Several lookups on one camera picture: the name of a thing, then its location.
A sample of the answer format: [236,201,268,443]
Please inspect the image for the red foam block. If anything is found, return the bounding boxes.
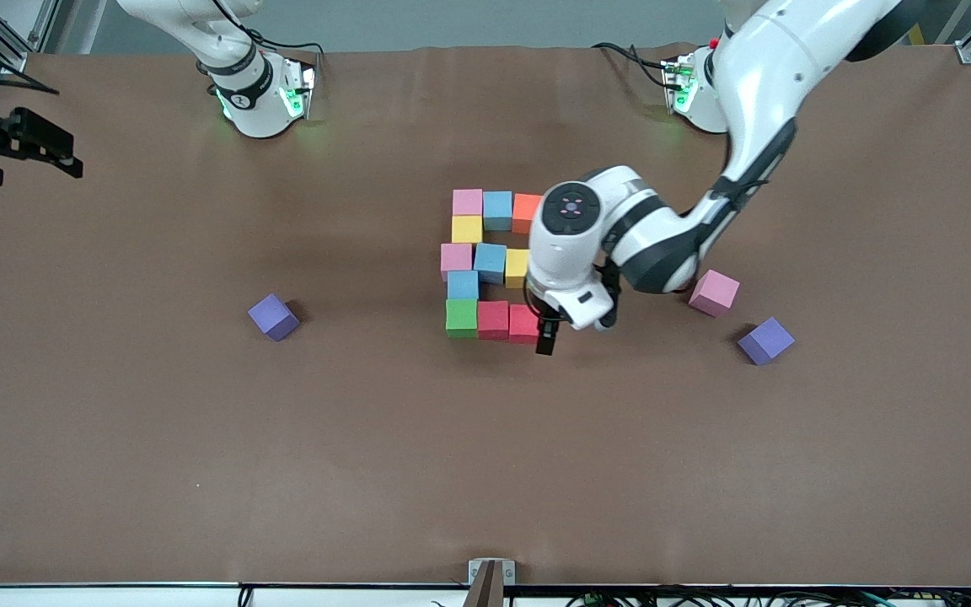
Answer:
[508,304,541,346]
[477,300,511,341]

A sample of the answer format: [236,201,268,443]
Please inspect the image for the green foam block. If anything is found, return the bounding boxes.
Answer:
[445,298,480,340]

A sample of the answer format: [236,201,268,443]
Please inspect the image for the orange foam block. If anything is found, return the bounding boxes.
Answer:
[512,193,544,236]

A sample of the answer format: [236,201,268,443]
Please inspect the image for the right arm base connector plate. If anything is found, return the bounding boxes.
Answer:
[281,57,317,121]

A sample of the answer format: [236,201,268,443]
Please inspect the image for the left arm base connector plate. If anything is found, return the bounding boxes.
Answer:
[662,52,700,115]

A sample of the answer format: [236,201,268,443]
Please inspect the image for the purple foam block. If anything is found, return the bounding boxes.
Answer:
[248,293,301,342]
[738,316,797,367]

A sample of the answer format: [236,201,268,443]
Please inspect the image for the brown table cover sheet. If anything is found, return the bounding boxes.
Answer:
[0,42,971,587]

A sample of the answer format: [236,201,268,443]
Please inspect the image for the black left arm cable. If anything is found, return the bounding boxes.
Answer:
[675,135,735,220]

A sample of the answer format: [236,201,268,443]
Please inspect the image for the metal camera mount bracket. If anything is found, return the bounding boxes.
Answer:
[467,558,517,607]

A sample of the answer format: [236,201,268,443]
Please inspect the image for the black base cable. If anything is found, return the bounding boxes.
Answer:
[591,42,673,89]

